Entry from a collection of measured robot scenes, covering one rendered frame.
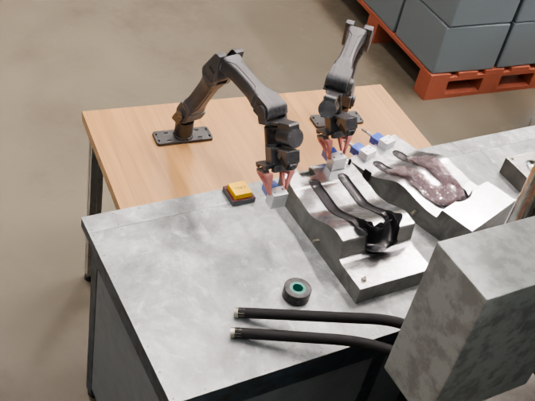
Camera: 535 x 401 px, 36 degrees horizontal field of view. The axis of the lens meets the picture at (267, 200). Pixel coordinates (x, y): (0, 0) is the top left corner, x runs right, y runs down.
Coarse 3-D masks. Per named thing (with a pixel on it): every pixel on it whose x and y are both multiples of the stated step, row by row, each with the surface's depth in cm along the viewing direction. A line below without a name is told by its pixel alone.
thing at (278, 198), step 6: (276, 186) 246; (282, 186) 245; (264, 192) 247; (276, 192) 243; (282, 192) 243; (270, 198) 243; (276, 198) 242; (282, 198) 244; (270, 204) 244; (276, 204) 244; (282, 204) 246
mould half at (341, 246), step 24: (312, 168) 266; (288, 192) 259; (312, 192) 257; (336, 192) 259; (312, 216) 249; (336, 216) 248; (360, 216) 247; (408, 216) 249; (336, 240) 239; (360, 240) 239; (408, 240) 251; (336, 264) 242; (360, 264) 240; (384, 264) 242; (408, 264) 244; (360, 288) 233; (384, 288) 238
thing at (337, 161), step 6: (336, 150) 269; (324, 156) 269; (336, 156) 265; (342, 156) 265; (330, 162) 265; (336, 162) 264; (342, 162) 266; (330, 168) 266; (336, 168) 266; (342, 168) 268
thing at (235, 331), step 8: (232, 328) 218; (240, 328) 218; (248, 328) 218; (232, 336) 218; (240, 336) 217; (248, 336) 217; (256, 336) 217; (264, 336) 217; (272, 336) 217; (280, 336) 217; (288, 336) 216; (296, 336) 216; (304, 336) 216; (312, 336) 216; (320, 336) 216; (328, 336) 216; (328, 344) 216
